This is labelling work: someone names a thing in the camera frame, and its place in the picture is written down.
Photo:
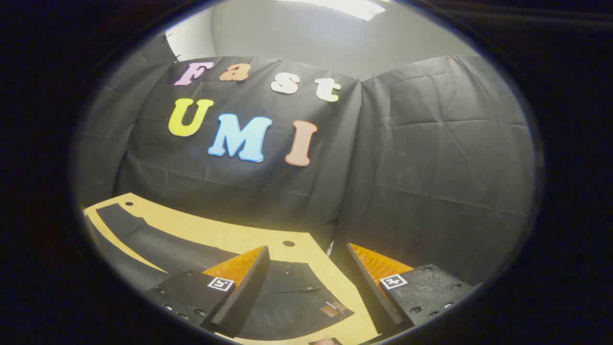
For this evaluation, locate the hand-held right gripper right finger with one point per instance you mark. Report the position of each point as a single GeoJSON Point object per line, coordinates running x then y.
{"type": "Point", "coordinates": [371, 287]}

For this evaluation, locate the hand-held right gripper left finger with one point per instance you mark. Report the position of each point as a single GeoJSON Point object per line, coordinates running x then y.
{"type": "Point", "coordinates": [242, 297]}

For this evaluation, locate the dark grey jeans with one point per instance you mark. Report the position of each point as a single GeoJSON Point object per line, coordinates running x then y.
{"type": "Point", "coordinates": [287, 297]}

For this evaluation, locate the black backdrop cloth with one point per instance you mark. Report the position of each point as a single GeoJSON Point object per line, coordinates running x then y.
{"type": "Point", "coordinates": [431, 167]}

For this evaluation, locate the ceiling light panel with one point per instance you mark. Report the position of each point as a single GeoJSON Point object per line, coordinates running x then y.
{"type": "Point", "coordinates": [345, 5]}

